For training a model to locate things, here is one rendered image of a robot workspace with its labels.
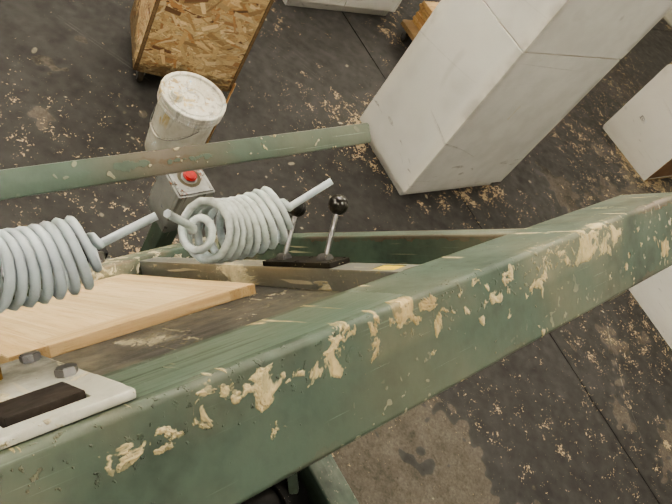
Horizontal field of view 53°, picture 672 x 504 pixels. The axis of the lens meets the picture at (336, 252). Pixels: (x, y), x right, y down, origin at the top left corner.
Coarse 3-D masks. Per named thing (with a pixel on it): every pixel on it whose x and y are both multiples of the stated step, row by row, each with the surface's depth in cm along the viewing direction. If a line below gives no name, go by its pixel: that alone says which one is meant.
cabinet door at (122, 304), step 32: (96, 288) 153; (128, 288) 145; (160, 288) 139; (192, 288) 131; (224, 288) 125; (0, 320) 131; (32, 320) 125; (64, 320) 120; (96, 320) 116; (128, 320) 110; (160, 320) 113; (0, 352) 102; (64, 352) 103
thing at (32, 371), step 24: (24, 360) 55; (48, 360) 55; (0, 384) 50; (24, 384) 49; (48, 384) 48; (72, 384) 47; (96, 384) 46; (120, 384) 45; (72, 408) 42; (96, 408) 42; (0, 432) 39; (24, 432) 39
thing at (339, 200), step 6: (330, 198) 122; (336, 198) 121; (342, 198) 121; (330, 204) 121; (336, 204) 121; (342, 204) 121; (348, 204) 122; (330, 210) 122; (336, 210) 121; (342, 210) 121; (336, 216) 122; (336, 222) 122; (330, 228) 121; (330, 234) 121; (330, 240) 121; (330, 246) 121; (324, 252) 121; (318, 258) 120; (324, 258) 119; (330, 258) 120
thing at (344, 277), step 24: (144, 264) 169; (168, 264) 160; (192, 264) 151; (216, 264) 144; (240, 264) 138; (360, 264) 116; (384, 264) 112; (408, 264) 109; (312, 288) 121; (336, 288) 116
